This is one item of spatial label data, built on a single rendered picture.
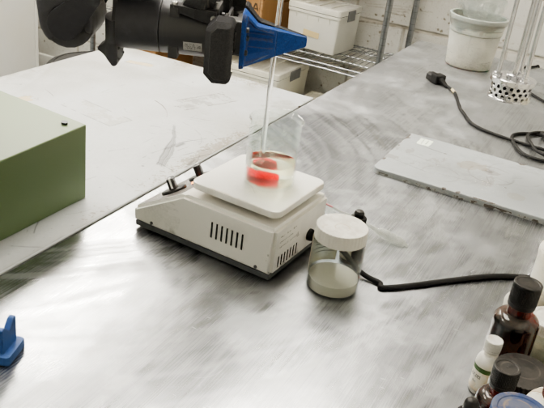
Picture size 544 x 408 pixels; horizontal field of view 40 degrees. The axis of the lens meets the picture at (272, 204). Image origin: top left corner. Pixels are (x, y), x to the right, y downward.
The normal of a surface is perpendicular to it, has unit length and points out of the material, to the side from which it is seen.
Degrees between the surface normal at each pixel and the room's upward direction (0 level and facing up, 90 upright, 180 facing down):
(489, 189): 0
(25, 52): 90
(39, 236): 0
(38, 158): 90
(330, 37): 92
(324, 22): 92
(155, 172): 0
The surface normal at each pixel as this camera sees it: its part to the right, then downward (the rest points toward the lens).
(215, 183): 0.12, -0.89
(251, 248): -0.51, 0.33
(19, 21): 0.88, 0.30
